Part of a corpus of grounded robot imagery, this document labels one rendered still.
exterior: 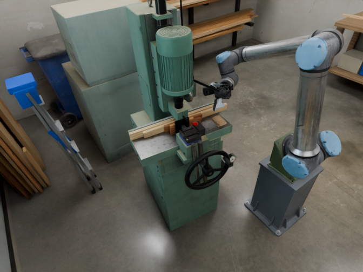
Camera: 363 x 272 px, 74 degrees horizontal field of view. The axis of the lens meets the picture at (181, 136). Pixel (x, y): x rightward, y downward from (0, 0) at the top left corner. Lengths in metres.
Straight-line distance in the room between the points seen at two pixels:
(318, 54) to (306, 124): 0.34
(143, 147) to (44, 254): 1.28
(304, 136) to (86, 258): 1.72
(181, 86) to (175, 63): 0.13
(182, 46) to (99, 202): 1.65
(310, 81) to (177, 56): 0.59
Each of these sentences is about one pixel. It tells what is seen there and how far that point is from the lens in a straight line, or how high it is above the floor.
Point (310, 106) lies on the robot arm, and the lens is 1.25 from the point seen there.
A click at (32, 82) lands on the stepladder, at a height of 1.16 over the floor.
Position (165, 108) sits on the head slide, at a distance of 1.52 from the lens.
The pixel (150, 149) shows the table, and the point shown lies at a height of 0.90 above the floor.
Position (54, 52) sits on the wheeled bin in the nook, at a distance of 2.86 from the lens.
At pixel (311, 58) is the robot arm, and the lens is 1.14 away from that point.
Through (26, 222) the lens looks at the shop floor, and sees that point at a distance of 2.56.
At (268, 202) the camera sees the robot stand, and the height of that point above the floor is 0.22.
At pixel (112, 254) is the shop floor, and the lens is 2.10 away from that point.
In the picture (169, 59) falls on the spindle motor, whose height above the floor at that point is 1.37.
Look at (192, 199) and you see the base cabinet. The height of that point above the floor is 0.31.
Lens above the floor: 1.86
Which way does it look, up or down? 42 degrees down
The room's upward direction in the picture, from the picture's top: 4 degrees counter-clockwise
